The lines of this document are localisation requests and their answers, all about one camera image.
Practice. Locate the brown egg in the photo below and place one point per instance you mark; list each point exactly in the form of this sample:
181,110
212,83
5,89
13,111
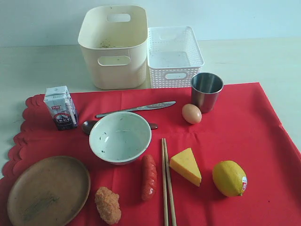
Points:
191,114

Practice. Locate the yellow cheese wedge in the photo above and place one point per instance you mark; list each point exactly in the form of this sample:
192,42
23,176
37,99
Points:
184,163

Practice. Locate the fried chicken nugget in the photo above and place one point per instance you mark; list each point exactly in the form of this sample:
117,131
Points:
107,204

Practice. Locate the yellow lemon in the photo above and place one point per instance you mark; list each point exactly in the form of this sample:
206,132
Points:
229,178

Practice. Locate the silver table knife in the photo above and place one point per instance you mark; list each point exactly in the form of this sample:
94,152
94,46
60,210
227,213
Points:
141,108

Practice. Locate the white ceramic bowl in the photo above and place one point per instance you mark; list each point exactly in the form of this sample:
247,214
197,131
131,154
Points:
120,138

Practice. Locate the stainless steel cup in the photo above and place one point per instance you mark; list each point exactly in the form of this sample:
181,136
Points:
205,89

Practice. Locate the white woven plastic basket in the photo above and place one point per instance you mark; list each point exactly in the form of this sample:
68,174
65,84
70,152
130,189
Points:
173,56

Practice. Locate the dark wooden spoon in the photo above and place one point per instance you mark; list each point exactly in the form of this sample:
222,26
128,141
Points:
88,125

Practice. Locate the red sausage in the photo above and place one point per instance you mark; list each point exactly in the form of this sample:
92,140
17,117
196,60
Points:
149,182

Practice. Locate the large cream plastic bin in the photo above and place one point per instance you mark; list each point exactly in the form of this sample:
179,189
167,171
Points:
113,41

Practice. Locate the right wooden chopstick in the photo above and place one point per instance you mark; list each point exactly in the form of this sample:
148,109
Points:
169,183

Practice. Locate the small milk carton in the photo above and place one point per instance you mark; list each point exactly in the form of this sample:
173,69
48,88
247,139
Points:
61,107

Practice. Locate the red tablecloth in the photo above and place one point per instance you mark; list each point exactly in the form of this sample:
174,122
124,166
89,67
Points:
243,127

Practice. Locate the brown wooden plate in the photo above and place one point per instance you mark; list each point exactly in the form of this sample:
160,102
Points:
49,193

